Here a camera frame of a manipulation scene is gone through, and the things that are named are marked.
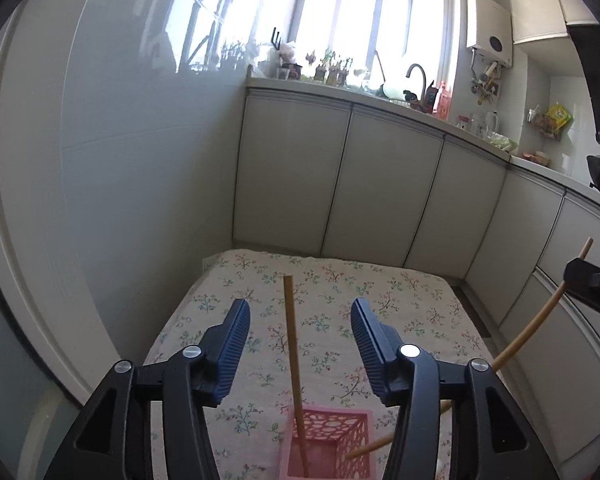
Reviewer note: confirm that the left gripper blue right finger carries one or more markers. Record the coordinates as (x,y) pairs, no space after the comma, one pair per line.
(491,437)

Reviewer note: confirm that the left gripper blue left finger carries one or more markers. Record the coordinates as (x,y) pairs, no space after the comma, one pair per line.
(110,438)

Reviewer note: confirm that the wooden chopstick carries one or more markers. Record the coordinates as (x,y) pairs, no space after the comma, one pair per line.
(294,367)
(498,363)

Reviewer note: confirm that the pink perforated utensil basket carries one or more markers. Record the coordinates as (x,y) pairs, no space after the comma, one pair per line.
(331,434)

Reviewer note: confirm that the white lower kitchen cabinets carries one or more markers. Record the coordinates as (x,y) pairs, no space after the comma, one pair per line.
(327,173)

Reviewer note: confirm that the floral tablecloth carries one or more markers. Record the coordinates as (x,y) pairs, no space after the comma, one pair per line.
(247,429)

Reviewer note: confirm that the yellow snack bag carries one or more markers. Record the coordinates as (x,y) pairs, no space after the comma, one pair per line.
(555,120)

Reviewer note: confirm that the clear glass kettle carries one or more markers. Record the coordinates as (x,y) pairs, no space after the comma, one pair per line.
(491,122)

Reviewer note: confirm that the red bottle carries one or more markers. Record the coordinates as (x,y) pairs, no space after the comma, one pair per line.
(444,102)

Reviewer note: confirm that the white water heater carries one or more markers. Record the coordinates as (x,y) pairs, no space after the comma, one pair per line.
(489,31)

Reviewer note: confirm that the white door frame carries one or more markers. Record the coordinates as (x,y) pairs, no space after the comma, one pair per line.
(41,277)

